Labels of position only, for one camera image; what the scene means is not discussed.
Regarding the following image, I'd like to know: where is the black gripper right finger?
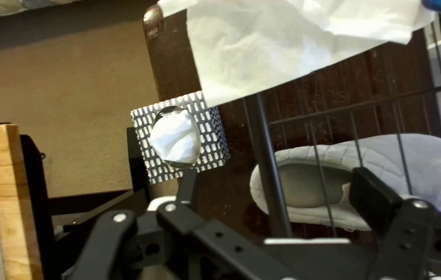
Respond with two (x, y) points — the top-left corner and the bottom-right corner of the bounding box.
(350, 165), (441, 280)

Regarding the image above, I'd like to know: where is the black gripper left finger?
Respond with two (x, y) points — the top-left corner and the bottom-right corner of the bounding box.
(64, 165), (295, 280)

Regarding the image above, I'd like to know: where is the black metal shoe rack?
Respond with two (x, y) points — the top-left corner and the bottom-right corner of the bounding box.
(142, 2), (441, 246)

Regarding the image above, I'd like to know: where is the grey slipper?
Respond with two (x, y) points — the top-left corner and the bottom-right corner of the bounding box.
(249, 133), (441, 234)

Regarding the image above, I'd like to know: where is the light wooden table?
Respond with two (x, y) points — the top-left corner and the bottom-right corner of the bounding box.
(0, 123), (44, 280)

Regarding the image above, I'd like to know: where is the dark wooden dresser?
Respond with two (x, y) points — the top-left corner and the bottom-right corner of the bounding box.
(142, 10), (441, 246)

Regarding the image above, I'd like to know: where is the bed with floral cover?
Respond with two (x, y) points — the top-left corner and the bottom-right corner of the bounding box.
(0, 0), (78, 22)

